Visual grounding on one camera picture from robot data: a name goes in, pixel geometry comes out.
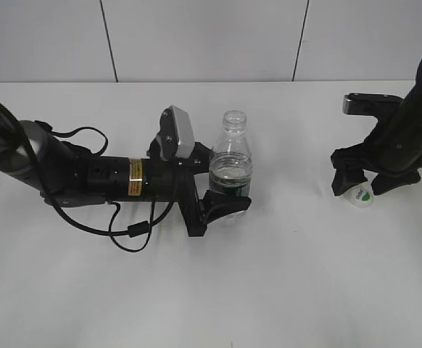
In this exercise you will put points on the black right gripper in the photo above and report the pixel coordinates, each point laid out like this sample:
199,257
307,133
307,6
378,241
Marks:
395,166

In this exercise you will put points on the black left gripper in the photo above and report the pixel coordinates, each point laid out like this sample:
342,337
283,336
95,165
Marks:
173,182

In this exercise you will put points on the white green bottle cap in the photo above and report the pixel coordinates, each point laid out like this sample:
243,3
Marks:
361,195

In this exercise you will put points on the clear plastic water bottle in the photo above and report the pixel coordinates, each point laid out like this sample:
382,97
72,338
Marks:
230,171

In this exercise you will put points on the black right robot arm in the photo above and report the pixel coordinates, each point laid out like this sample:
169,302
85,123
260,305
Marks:
405,125

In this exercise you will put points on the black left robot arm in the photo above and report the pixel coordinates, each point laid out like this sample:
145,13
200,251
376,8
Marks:
68,175

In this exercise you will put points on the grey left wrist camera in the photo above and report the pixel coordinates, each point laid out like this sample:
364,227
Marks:
175,137

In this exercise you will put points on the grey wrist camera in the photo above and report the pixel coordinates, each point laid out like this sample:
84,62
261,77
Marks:
175,137
376,105

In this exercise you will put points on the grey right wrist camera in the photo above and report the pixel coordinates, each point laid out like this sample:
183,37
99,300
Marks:
376,105

